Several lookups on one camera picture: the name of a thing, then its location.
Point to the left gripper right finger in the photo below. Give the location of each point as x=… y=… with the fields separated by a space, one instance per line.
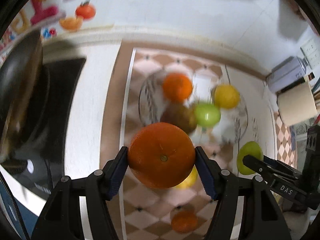
x=244 y=206

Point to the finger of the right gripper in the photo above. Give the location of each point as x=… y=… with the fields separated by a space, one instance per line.
x=272 y=169

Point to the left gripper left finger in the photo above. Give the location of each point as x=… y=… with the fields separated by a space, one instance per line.
x=61 y=217

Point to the orange citrus fruit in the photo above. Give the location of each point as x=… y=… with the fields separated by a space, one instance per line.
x=161 y=155

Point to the yellow lemon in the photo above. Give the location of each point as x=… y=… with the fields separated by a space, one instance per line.
x=189 y=181
x=226 y=96

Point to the orange persimmon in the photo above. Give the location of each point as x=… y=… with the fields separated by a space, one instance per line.
x=177 y=87

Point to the checkered brown pink mat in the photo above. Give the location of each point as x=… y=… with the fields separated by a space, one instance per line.
x=141 y=212

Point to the patterned glass fruit plate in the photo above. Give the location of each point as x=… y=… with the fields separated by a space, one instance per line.
x=230 y=129

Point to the cream utensil holder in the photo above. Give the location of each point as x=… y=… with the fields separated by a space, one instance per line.
x=296 y=104

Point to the small orange mandarin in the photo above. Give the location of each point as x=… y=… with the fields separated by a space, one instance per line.
x=184 y=222

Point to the silver spray can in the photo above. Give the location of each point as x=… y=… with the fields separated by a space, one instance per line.
x=290 y=70

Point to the brown dark apple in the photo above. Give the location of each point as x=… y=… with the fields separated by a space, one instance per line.
x=181 y=116

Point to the black gas stove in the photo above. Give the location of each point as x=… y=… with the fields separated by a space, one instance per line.
x=37 y=163

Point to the black frying pan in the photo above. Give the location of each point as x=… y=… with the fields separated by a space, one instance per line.
x=19 y=74

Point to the colourful fruit wall sticker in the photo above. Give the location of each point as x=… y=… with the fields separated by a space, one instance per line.
x=48 y=15

